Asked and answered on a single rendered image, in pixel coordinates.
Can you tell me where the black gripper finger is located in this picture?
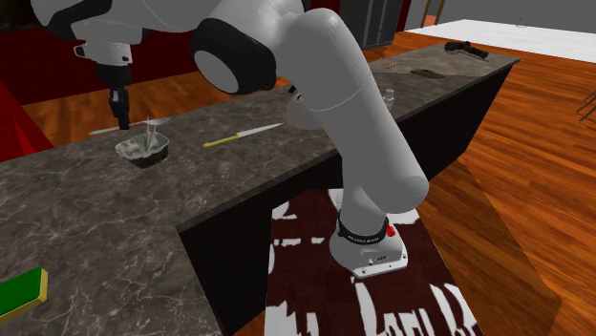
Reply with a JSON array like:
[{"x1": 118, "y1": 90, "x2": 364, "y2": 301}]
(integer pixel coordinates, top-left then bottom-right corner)
[{"x1": 108, "y1": 88, "x2": 132, "y2": 131}]

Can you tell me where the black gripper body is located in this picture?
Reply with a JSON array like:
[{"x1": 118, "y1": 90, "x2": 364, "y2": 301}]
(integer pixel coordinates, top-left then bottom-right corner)
[{"x1": 96, "y1": 62, "x2": 134, "y2": 93}]

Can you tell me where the silver table knife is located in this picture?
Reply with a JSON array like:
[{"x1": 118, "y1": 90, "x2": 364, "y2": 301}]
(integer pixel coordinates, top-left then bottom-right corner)
[{"x1": 88, "y1": 116, "x2": 172, "y2": 137}]

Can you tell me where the thin silver upright utensil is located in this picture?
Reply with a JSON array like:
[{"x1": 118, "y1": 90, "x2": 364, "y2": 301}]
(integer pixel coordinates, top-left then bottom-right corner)
[{"x1": 142, "y1": 115, "x2": 158, "y2": 153}]

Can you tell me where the silver bowl with dark base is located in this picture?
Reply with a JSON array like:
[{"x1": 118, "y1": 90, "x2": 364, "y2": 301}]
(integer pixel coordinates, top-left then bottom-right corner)
[{"x1": 114, "y1": 131, "x2": 171, "y2": 170}]

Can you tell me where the red sofa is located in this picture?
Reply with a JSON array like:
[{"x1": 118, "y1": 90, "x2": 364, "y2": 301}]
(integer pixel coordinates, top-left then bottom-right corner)
[{"x1": 0, "y1": 79, "x2": 55, "y2": 164}]

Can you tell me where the green book with yellow edge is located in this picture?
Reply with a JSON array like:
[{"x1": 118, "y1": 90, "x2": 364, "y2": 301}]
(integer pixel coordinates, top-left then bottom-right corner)
[{"x1": 0, "y1": 266, "x2": 50, "y2": 326}]

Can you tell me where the dark grey cabinet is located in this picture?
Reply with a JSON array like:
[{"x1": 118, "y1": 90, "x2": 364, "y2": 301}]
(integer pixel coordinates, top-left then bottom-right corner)
[{"x1": 338, "y1": 0, "x2": 407, "y2": 51}]

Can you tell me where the dark flat rectangular device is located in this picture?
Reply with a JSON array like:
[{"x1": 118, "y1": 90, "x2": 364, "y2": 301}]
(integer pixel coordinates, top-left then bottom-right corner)
[{"x1": 409, "y1": 67, "x2": 447, "y2": 80}]

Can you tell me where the wooden chair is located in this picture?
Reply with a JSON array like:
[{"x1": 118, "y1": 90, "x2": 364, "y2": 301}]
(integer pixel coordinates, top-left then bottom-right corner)
[{"x1": 420, "y1": 0, "x2": 447, "y2": 30}]

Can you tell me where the black elongated tool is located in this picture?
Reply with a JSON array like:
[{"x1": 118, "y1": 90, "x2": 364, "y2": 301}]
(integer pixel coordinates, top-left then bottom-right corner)
[{"x1": 443, "y1": 40, "x2": 491, "y2": 60}]

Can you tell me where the white table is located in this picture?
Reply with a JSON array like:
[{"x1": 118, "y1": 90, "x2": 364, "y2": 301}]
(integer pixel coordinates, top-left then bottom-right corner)
[{"x1": 403, "y1": 18, "x2": 596, "y2": 64}]

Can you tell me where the yellow handled knife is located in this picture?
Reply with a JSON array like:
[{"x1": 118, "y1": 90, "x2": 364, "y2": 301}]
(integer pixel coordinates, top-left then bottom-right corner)
[{"x1": 202, "y1": 122, "x2": 286, "y2": 150}]

